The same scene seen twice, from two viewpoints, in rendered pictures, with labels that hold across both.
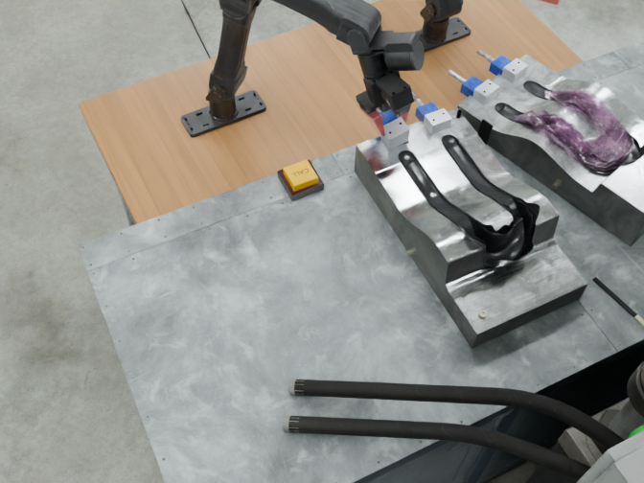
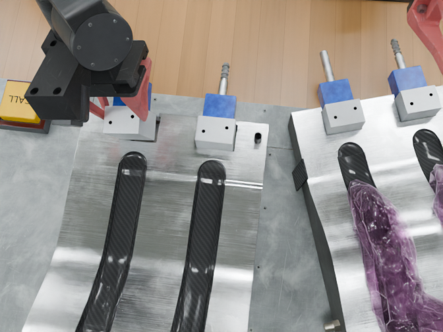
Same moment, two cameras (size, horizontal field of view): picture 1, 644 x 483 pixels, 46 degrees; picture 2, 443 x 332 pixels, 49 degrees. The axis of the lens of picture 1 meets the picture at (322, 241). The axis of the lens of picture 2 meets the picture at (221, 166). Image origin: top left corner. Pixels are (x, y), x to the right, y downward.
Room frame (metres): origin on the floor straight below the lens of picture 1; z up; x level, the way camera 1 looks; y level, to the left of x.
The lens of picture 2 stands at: (1.01, -0.41, 1.52)
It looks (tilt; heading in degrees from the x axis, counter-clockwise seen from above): 73 degrees down; 42
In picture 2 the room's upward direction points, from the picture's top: 8 degrees counter-clockwise
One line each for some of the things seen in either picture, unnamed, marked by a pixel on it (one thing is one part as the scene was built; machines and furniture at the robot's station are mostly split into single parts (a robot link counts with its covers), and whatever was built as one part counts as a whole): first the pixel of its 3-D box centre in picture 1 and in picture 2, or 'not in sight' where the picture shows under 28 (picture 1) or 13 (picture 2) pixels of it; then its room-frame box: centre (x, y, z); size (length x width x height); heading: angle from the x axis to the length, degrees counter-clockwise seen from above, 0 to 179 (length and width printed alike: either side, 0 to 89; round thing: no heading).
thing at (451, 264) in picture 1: (466, 212); (148, 298); (0.96, -0.30, 0.87); 0.50 x 0.26 x 0.14; 27
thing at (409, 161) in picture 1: (470, 191); (151, 285); (0.98, -0.30, 0.92); 0.35 x 0.16 x 0.09; 27
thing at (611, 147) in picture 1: (580, 122); (435, 262); (1.19, -0.57, 0.90); 0.26 x 0.18 x 0.08; 44
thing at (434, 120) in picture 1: (425, 111); (220, 105); (1.23, -0.23, 0.89); 0.13 x 0.05 x 0.05; 27
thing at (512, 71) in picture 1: (498, 64); (405, 78); (1.42, -0.42, 0.86); 0.13 x 0.05 x 0.05; 44
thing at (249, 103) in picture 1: (222, 103); not in sight; (1.29, 0.24, 0.84); 0.20 x 0.07 x 0.08; 119
